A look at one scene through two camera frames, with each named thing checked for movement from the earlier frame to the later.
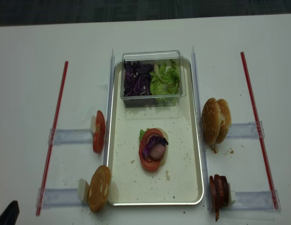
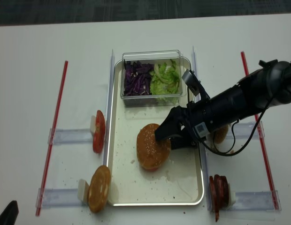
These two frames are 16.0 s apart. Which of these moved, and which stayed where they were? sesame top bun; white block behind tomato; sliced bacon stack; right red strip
Moved: sesame top bun
Stayed: sliced bacon stack; white block behind tomato; right red strip
